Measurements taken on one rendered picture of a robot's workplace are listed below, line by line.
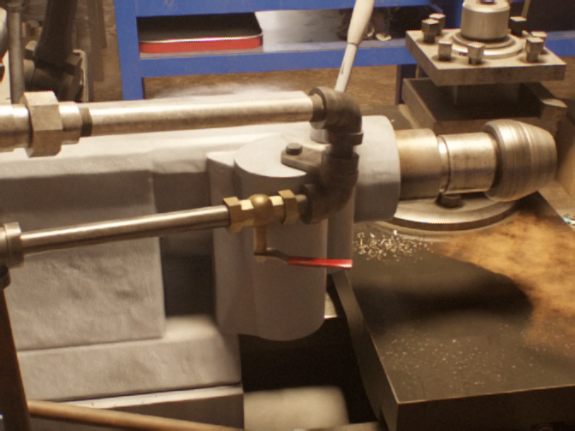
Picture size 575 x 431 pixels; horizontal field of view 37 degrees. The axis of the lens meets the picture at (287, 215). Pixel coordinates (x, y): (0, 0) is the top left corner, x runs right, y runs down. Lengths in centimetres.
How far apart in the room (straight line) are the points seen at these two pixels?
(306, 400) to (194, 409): 34
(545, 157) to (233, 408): 41
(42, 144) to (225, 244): 25
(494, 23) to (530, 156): 28
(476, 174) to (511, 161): 4
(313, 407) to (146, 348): 37
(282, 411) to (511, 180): 44
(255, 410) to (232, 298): 36
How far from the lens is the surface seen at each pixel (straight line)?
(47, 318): 85
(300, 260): 75
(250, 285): 81
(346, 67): 83
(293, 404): 117
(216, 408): 86
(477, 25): 116
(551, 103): 115
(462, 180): 93
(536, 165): 94
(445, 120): 113
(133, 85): 269
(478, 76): 112
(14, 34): 98
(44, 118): 62
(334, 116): 71
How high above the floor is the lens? 148
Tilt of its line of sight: 28 degrees down
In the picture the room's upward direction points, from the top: straight up
